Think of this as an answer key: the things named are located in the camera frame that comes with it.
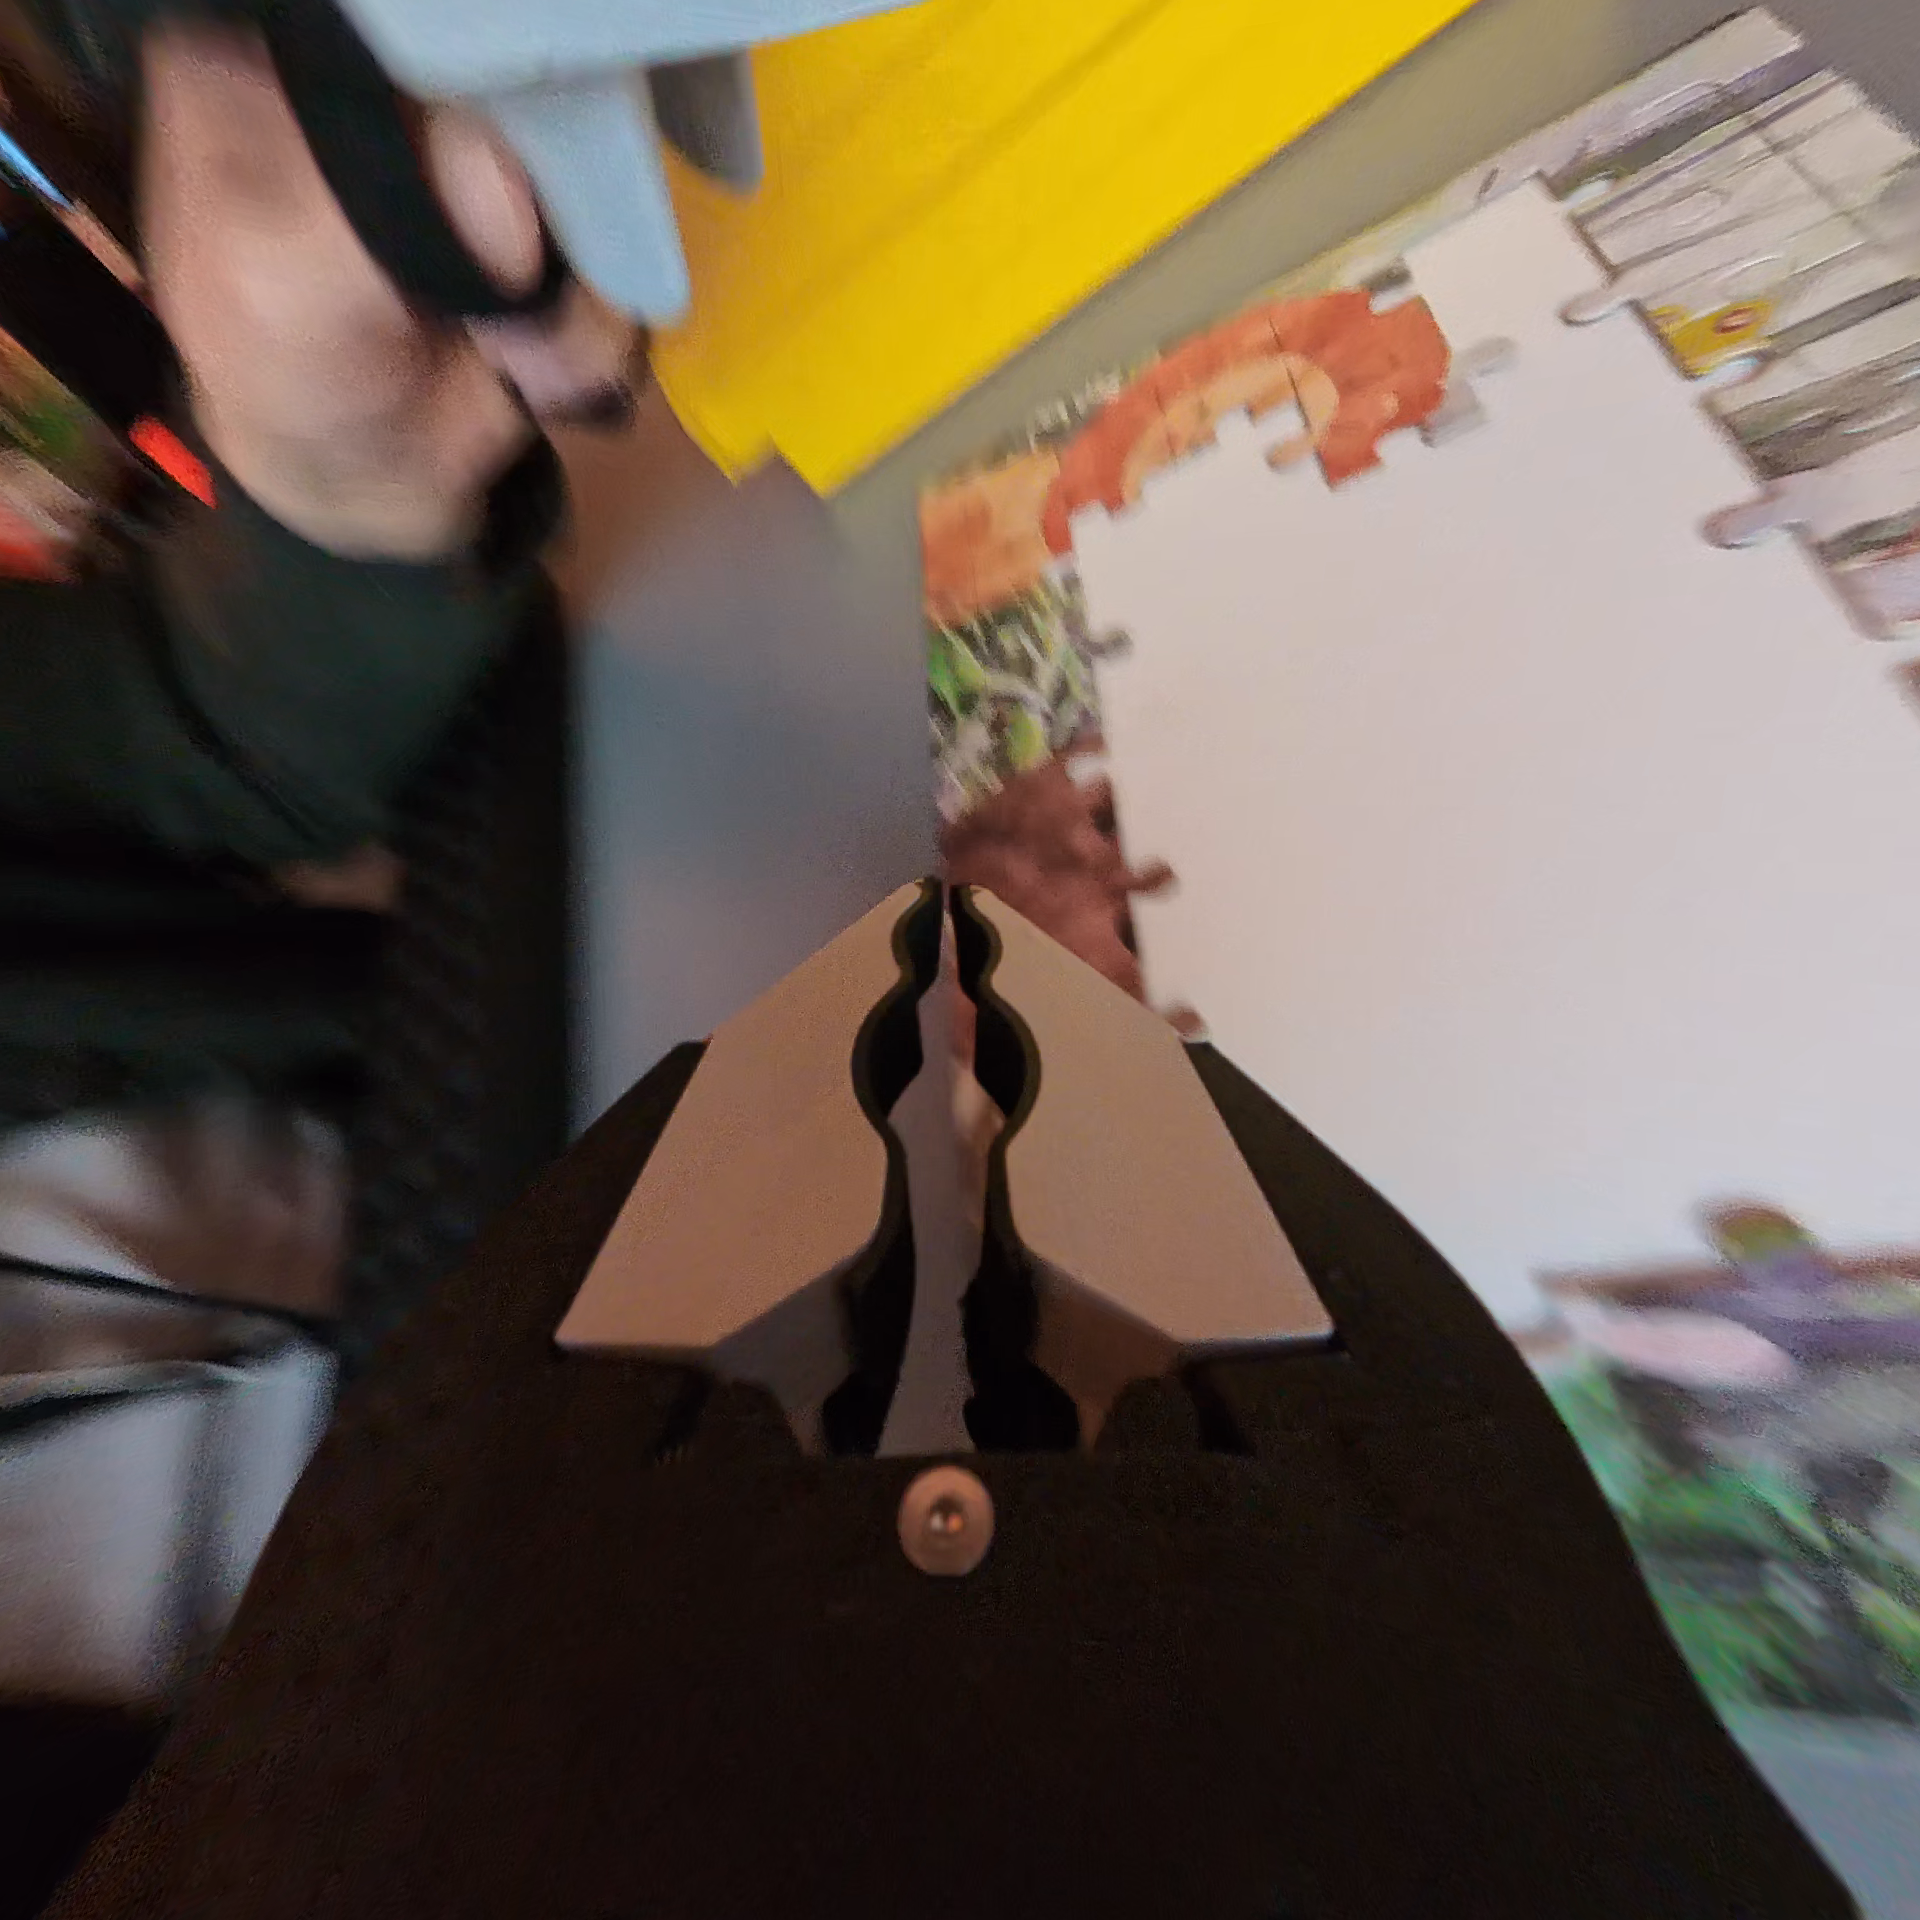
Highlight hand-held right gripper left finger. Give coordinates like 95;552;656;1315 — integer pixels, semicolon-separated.
555;880;948;1455

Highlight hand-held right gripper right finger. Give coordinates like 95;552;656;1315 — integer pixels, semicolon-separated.
948;880;1336;1455

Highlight yellow plastic bin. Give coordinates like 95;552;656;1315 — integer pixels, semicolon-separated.
644;0;1481;501

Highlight jigsaw puzzle board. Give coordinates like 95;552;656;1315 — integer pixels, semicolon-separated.
918;6;1920;1728

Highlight person's left forearm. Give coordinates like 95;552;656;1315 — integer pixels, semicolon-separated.
0;450;581;1112

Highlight person's left hand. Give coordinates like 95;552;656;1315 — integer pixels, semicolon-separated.
138;22;640;564

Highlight person's pale trousers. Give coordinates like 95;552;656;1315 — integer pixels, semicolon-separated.
0;1103;355;1712

